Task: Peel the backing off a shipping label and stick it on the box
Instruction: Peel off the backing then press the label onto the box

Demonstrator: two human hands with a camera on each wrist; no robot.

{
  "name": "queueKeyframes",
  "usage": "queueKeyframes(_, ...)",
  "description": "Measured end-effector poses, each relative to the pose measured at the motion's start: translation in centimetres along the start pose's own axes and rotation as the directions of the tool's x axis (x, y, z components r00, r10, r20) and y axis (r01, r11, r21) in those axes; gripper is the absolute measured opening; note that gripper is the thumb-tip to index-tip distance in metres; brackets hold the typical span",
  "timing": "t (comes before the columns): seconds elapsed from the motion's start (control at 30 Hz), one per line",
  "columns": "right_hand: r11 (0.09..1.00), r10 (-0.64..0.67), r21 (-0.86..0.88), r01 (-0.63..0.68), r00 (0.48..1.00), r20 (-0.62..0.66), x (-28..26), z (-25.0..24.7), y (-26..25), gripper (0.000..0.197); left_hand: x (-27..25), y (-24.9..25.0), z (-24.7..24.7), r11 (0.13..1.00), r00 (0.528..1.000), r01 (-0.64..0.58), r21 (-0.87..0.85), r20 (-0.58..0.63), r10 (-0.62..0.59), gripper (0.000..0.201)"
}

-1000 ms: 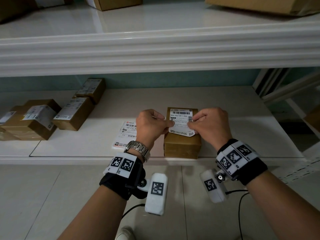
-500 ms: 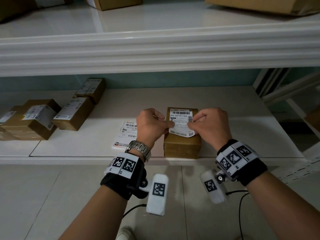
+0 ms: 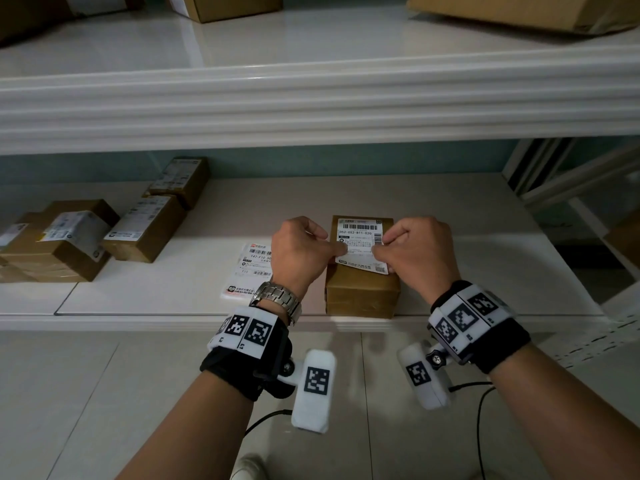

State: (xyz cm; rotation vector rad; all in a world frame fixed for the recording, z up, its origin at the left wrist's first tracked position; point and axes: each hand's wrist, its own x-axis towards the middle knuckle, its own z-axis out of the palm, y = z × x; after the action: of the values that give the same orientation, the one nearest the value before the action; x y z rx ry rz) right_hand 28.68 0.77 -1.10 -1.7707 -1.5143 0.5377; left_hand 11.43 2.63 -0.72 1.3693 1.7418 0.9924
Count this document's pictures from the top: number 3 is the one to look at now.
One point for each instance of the person's left hand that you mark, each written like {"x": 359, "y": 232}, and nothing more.
{"x": 297, "y": 254}

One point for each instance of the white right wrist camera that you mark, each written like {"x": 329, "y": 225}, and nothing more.
{"x": 425, "y": 377}

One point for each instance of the labelled brown cardboard box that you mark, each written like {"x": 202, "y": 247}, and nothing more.
{"x": 180, "y": 179}
{"x": 12, "y": 234}
{"x": 145, "y": 229}
{"x": 70, "y": 239}

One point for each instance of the white shelf unit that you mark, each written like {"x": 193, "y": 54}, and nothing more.
{"x": 300, "y": 99}

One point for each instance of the person's right hand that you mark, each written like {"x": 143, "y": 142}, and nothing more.
{"x": 425, "y": 254}

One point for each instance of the person's left thumb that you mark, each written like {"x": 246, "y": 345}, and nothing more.
{"x": 335, "y": 249}

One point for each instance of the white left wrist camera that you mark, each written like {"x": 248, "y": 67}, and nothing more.
{"x": 315, "y": 389}

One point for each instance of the person's right thumb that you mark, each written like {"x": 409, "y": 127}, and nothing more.
{"x": 386, "y": 258}

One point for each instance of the person's right forearm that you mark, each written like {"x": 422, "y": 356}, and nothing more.
{"x": 560, "y": 419}

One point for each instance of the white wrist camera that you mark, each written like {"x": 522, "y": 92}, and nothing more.
{"x": 315, "y": 389}
{"x": 425, "y": 377}

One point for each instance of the white shipping label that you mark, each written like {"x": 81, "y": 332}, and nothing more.
{"x": 360, "y": 239}

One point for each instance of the white label backing sheet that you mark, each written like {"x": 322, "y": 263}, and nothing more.
{"x": 250, "y": 274}

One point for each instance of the small brown cardboard box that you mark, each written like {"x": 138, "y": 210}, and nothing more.
{"x": 362, "y": 292}

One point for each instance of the large brown cardboard box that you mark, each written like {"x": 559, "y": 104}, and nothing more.
{"x": 525, "y": 9}

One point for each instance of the silver metal wristwatch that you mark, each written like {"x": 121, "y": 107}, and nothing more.
{"x": 277, "y": 294}

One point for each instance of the person's left forearm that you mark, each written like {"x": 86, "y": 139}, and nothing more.
{"x": 200, "y": 434}

